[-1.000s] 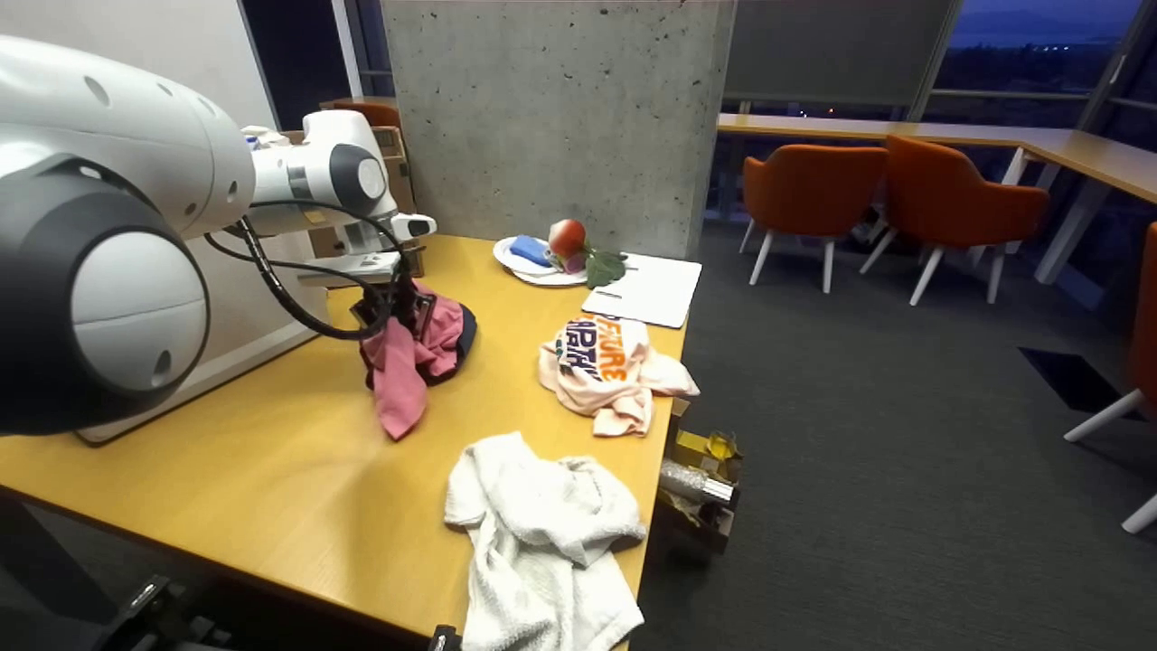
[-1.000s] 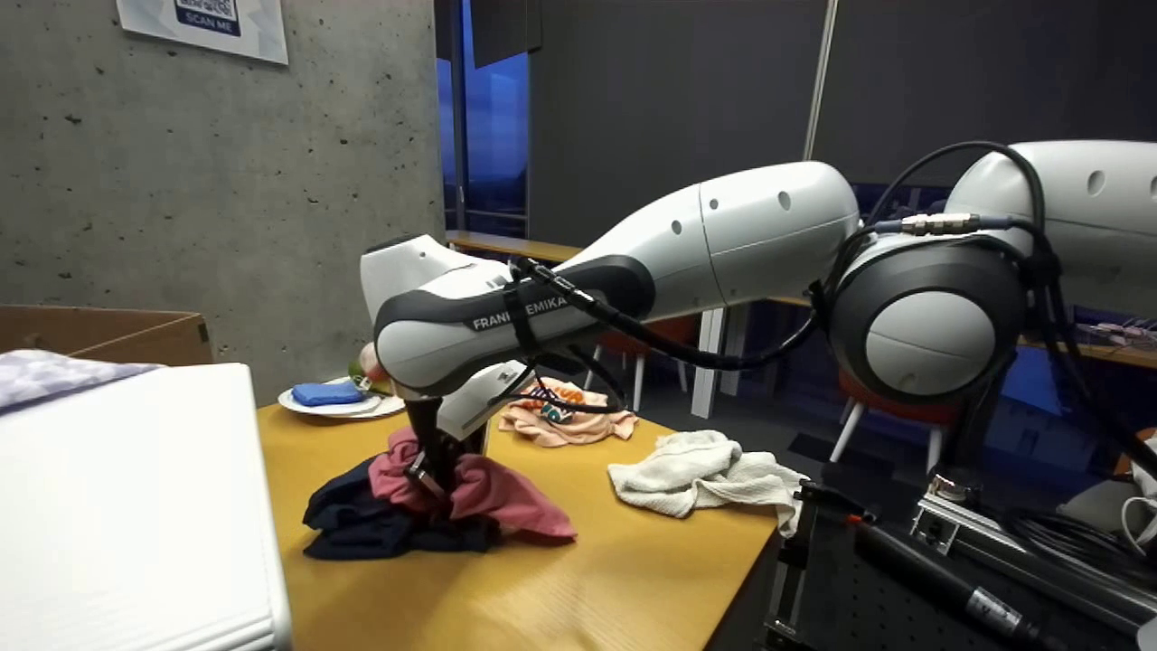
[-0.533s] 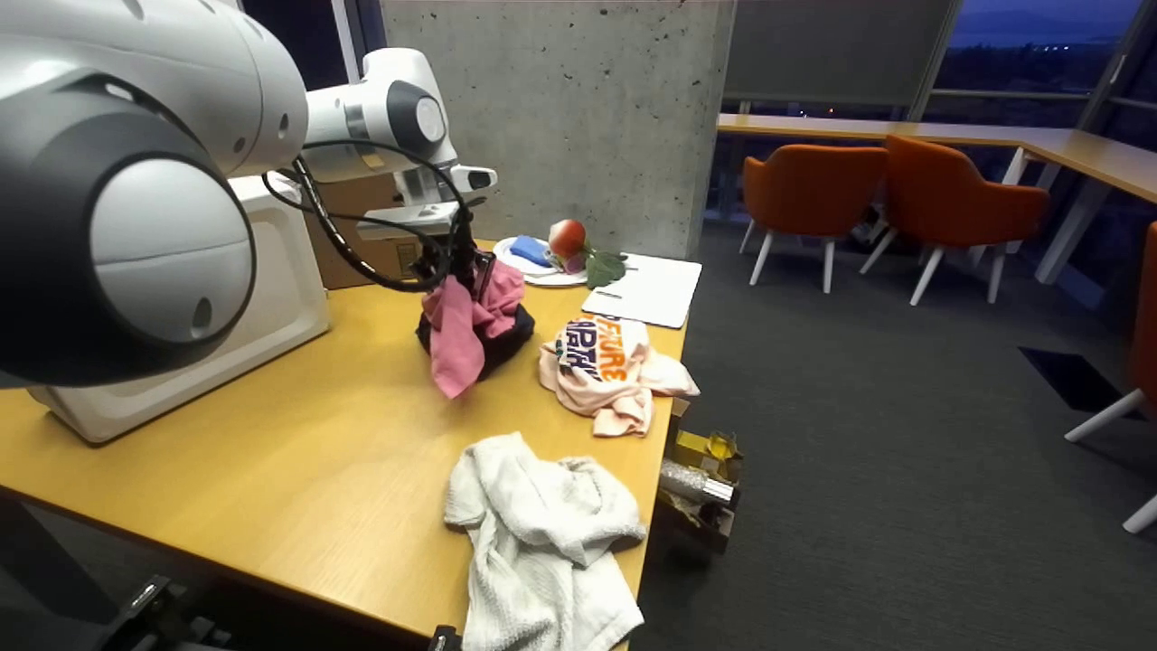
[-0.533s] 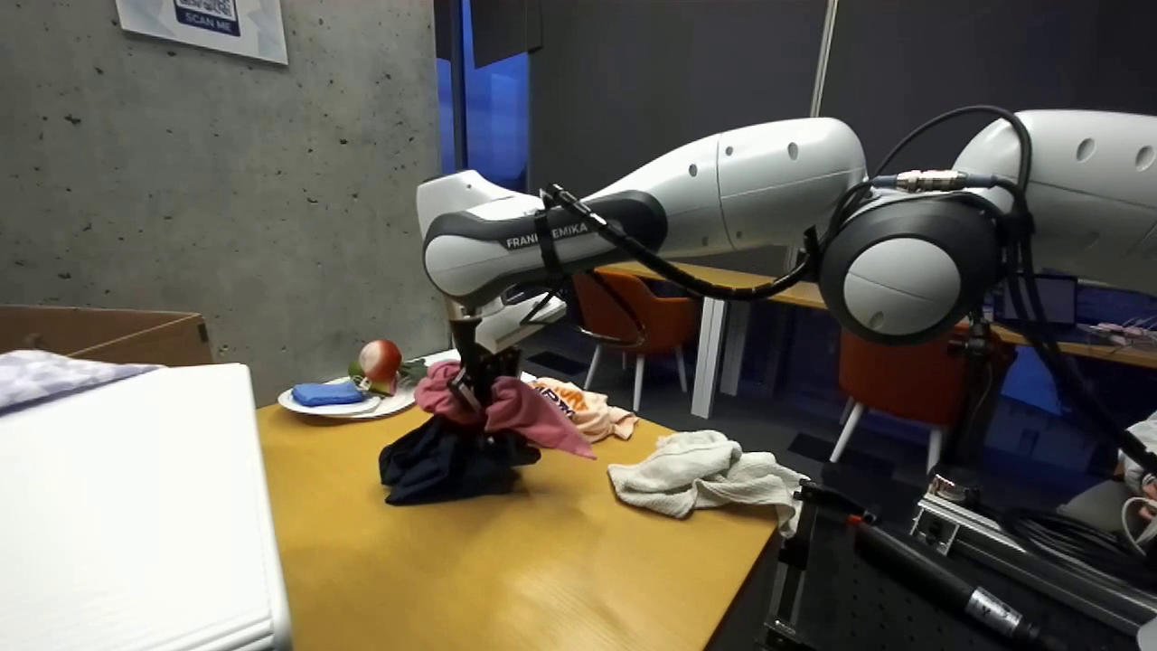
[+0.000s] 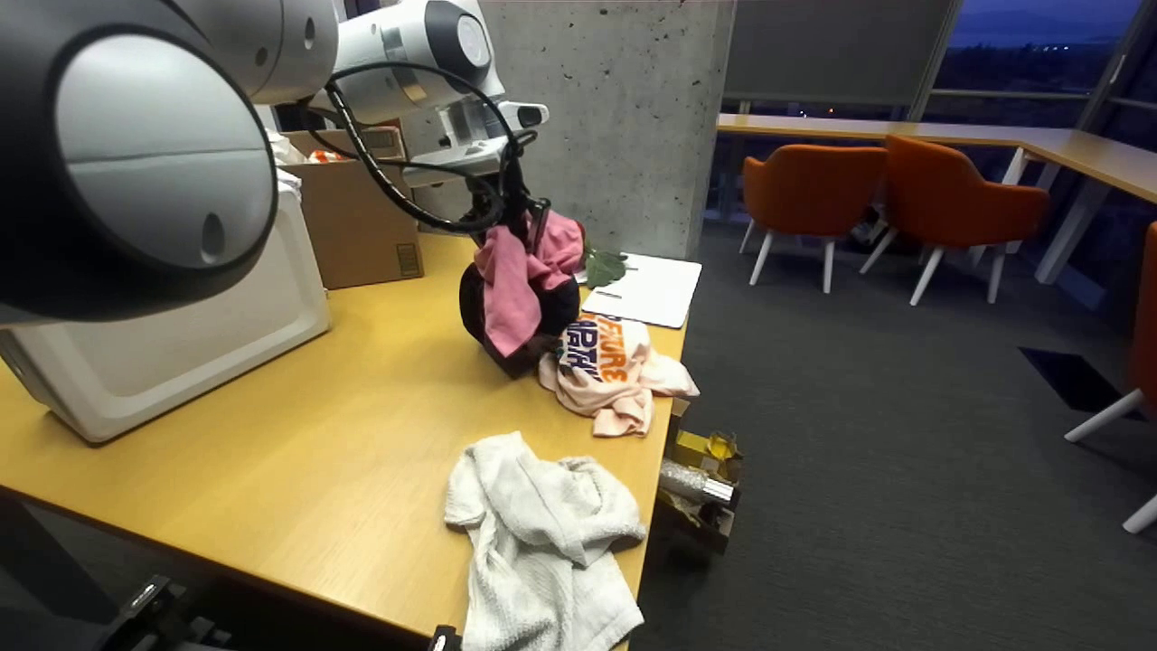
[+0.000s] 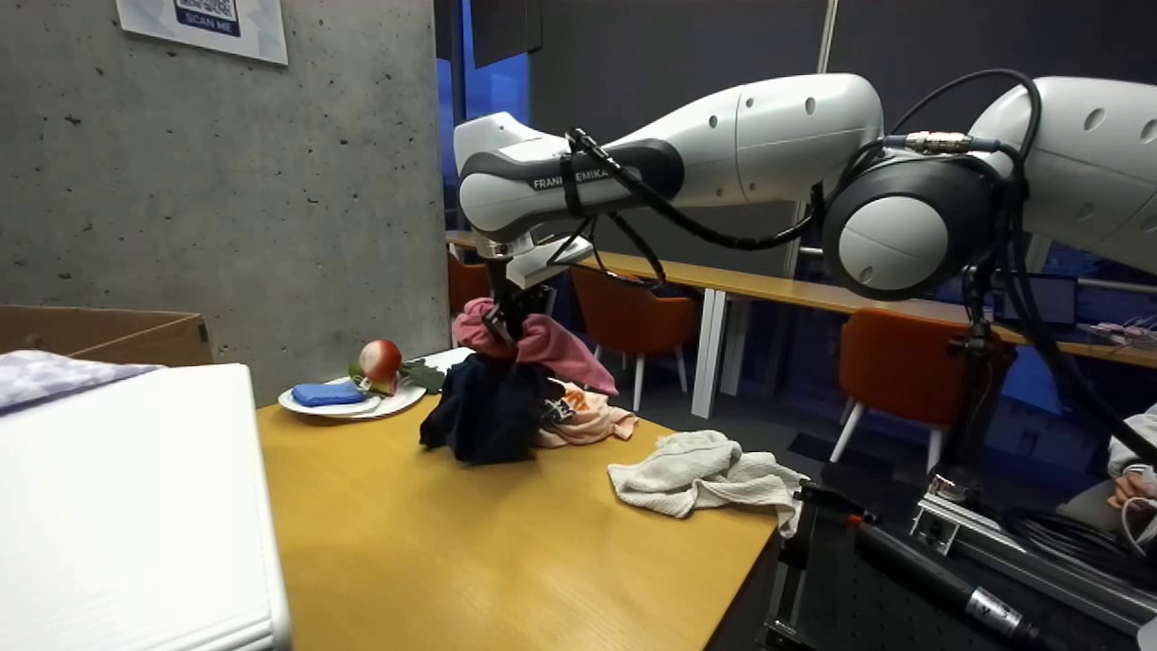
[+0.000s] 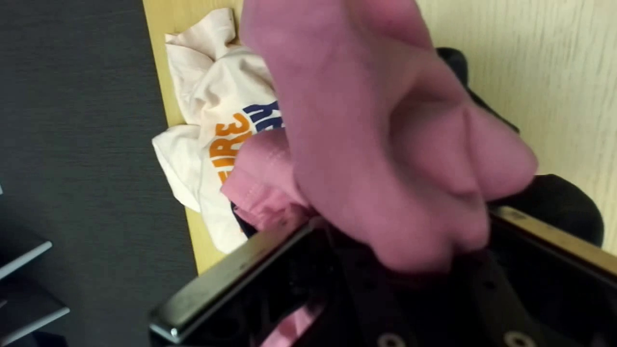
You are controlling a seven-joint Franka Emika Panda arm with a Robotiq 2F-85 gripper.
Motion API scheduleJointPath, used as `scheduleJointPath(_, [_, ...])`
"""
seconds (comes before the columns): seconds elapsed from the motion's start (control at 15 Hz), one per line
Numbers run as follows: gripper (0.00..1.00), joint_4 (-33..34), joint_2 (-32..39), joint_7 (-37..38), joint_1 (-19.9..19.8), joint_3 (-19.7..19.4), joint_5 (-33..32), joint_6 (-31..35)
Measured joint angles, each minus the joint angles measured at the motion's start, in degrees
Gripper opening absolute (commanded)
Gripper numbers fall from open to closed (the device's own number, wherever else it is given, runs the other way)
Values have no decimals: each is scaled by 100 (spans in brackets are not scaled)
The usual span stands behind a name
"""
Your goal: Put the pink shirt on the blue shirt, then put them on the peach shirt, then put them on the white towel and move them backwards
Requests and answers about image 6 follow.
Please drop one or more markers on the pink shirt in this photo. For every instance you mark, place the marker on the pink shirt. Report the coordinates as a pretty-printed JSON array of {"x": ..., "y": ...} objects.
[{"x": 546, "y": 346}]

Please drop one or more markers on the dark blue shirt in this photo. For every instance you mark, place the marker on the dark blue shirt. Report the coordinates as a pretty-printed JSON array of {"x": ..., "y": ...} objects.
[{"x": 488, "y": 416}]

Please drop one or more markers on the black camera stand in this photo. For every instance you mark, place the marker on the black camera stand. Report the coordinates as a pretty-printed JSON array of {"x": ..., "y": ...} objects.
[{"x": 977, "y": 384}]

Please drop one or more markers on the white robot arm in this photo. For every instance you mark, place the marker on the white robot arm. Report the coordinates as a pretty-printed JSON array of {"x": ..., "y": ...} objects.
[{"x": 746, "y": 132}]

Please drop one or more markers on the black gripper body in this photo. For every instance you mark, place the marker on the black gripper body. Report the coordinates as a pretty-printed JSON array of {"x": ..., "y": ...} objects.
[{"x": 520, "y": 301}]

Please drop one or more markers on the blue sponge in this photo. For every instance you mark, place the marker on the blue sponge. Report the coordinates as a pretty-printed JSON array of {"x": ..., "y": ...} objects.
[{"x": 325, "y": 390}]

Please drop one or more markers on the white wall poster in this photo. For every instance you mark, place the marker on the white wall poster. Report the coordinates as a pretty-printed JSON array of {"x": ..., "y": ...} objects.
[{"x": 203, "y": 24}]

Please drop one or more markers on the black tube silver end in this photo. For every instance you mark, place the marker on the black tube silver end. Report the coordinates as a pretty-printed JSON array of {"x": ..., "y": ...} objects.
[{"x": 928, "y": 575}]

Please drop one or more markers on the patterned cloth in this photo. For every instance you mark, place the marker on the patterned cloth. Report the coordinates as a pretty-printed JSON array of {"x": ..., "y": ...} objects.
[{"x": 48, "y": 378}]

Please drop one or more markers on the red apple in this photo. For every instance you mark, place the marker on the red apple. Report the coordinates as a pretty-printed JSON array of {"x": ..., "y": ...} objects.
[{"x": 382, "y": 361}]

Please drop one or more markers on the orange chair white legs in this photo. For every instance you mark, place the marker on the orange chair white legs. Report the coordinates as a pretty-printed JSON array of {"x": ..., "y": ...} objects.
[
  {"x": 637, "y": 318},
  {"x": 469, "y": 284},
  {"x": 905, "y": 367}
]

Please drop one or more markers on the dark laptop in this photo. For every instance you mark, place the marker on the dark laptop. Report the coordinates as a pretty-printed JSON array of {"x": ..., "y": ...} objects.
[{"x": 1052, "y": 301}]

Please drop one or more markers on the peach shirt with print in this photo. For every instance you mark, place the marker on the peach shirt with print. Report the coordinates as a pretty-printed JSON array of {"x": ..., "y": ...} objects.
[{"x": 591, "y": 416}]

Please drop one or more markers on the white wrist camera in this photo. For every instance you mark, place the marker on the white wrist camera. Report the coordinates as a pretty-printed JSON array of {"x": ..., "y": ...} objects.
[{"x": 546, "y": 257}]

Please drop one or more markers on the long wooden desk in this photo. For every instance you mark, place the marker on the long wooden desk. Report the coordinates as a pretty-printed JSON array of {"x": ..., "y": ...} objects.
[{"x": 771, "y": 289}]

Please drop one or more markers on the brown cardboard box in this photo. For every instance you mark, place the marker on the brown cardboard box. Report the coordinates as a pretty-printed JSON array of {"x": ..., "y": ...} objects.
[{"x": 111, "y": 331}]

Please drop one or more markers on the silver metal rails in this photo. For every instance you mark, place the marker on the silver metal rails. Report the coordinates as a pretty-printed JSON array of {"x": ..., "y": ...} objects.
[{"x": 1035, "y": 548}]

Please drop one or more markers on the green leaf toy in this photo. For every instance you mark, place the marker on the green leaf toy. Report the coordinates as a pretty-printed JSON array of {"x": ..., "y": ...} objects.
[{"x": 419, "y": 378}]

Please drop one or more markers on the white plastic box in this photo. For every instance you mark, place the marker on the white plastic box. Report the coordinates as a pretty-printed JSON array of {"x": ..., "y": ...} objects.
[{"x": 120, "y": 509}]

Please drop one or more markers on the white grey shirt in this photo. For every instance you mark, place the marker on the white grey shirt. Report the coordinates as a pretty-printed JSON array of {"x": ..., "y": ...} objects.
[{"x": 699, "y": 470}]

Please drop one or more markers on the white paper sheet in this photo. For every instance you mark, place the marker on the white paper sheet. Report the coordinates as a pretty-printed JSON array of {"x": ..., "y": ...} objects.
[{"x": 450, "y": 358}]

